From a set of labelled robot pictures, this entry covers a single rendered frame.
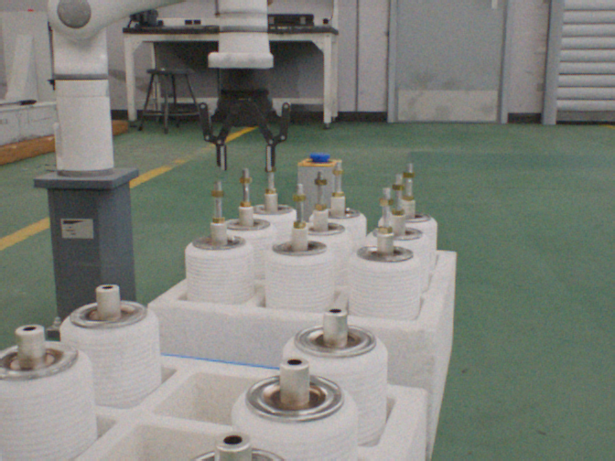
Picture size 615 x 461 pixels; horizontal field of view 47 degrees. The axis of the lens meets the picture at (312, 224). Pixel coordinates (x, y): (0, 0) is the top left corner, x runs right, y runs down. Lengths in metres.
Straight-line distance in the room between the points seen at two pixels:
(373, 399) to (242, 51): 0.58
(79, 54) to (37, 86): 3.39
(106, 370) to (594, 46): 5.83
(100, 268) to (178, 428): 0.71
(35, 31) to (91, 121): 3.44
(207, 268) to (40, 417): 0.41
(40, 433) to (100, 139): 0.79
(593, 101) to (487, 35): 1.02
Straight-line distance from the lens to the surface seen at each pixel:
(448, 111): 6.20
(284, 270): 0.94
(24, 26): 4.79
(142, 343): 0.72
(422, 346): 0.90
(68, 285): 1.38
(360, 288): 0.93
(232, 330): 0.96
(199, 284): 0.99
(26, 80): 4.65
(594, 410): 1.16
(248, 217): 1.11
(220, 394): 0.79
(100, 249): 1.34
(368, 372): 0.63
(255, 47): 1.06
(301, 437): 0.52
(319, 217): 1.07
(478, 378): 1.21
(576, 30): 6.28
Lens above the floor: 0.50
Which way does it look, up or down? 13 degrees down
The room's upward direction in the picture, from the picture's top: straight up
